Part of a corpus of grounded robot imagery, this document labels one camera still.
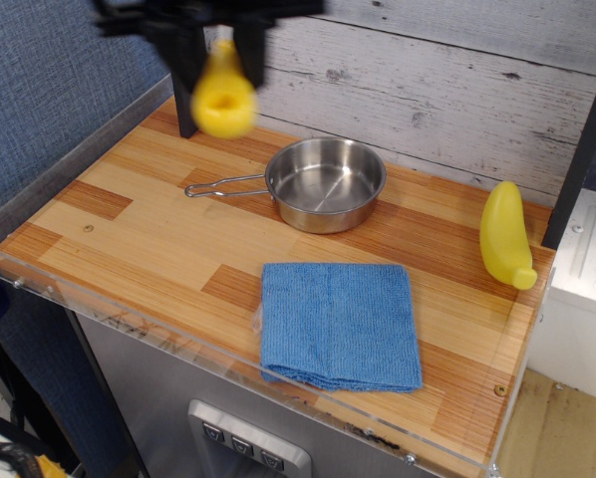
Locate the white knife yellow handle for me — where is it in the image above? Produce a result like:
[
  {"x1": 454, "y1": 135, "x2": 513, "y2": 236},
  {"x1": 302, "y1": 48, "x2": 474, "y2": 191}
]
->
[{"x1": 191, "y1": 39, "x2": 258, "y2": 139}]

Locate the black left post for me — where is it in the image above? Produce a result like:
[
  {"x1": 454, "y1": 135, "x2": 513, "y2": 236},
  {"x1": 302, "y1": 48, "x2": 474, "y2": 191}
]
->
[{"x1": 162, "y1": 1, "x2": 211, "y2": 138}]

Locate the blue folded cloth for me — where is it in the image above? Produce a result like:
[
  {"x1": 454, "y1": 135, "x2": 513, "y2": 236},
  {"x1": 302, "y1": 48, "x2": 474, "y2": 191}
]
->
[{"x1": 260, "y1": 263, "x2": 423, "y2": 392}]

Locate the stainless steel pot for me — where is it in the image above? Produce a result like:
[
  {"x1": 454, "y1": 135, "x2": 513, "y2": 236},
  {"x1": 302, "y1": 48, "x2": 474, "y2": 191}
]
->
[{"x1": 184, "y1": 137, "x2": 387, "y2": 235}]

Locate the yellow black object bottom left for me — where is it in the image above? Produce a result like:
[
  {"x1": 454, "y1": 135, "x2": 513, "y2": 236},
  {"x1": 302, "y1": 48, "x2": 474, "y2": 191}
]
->
[{"x1": 0, "y1": 417, "x2": 71, "y2": 477}]

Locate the silver button panel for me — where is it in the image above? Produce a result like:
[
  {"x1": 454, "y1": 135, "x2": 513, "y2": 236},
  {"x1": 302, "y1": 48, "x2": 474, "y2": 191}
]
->
[{"x1": 187, "y1": 399, "x2": 312, "y2": 477}]

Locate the white appliance at right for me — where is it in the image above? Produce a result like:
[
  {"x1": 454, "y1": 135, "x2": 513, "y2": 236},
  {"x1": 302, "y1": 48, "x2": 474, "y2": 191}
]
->
[{"x1": 527, "y1": 189, "x2": 596, "y2": 397}]

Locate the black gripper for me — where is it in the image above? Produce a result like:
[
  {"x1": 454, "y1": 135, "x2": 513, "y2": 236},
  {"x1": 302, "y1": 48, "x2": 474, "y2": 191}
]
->
[{"x1": 92, "y1": 0, "x2": 326, "y2": 93}]

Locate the clear acrylic edge guard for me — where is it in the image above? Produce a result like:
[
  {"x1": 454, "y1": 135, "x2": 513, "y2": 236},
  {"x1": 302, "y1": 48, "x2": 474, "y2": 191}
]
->
[{"x1": 0, "y1": 238, "x2": 554, "y2": 477}]

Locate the yellow plastic banana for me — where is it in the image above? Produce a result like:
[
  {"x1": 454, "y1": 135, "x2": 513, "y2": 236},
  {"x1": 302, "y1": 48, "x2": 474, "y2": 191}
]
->
[{"x1": 479, "y1": 181, "x2": 537, "y2": 291}]

